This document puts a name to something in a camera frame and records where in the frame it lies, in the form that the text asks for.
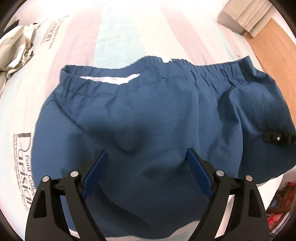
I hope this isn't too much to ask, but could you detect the blue and white hooded jacket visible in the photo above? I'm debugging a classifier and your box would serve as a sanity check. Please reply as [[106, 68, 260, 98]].
[[31, 57, 295, 239]]

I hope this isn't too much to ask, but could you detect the wooden headboard panel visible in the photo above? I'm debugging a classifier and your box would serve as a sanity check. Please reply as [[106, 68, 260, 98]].
[[242, 18, 296, 98]]

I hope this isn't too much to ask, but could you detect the beige right curtain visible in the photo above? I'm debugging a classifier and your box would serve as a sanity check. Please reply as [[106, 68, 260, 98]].
[[217, 0, 275, 37]]

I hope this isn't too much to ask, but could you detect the cream crumpled garment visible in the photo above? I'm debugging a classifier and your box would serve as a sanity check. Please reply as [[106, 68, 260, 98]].
[[1, 23, 40, 80]]

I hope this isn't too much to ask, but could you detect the striped bed mattress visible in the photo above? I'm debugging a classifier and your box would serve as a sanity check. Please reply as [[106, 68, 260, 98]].
[[1, 1, 295, 240]]

